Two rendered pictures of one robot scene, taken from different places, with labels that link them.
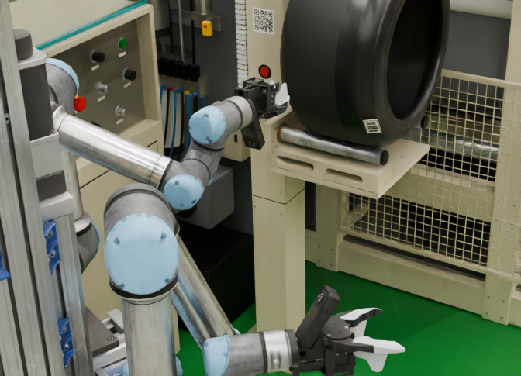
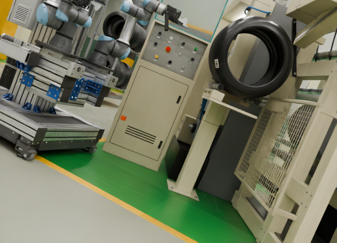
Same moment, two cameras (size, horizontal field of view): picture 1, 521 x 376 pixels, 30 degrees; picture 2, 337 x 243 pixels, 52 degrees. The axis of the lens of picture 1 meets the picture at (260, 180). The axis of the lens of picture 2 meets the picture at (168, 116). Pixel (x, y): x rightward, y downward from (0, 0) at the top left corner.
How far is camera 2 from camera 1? 263 cm
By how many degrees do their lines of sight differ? 55
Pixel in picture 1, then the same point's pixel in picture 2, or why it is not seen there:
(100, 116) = (175, 62)
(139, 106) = (191, 73)
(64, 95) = not seen: outside the picture
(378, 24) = (234, 25)
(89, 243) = (121, 47)
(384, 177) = (216, 93)
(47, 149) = not seen: outside the picture
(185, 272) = not seen: outside the picture
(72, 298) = not seen: hidden behind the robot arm
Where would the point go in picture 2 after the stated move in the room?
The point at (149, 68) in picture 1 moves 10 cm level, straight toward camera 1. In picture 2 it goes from (200, 62) to (193, 59)
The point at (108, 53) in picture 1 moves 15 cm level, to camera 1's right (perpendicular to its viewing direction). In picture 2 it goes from (188, 47) to (199, 49)
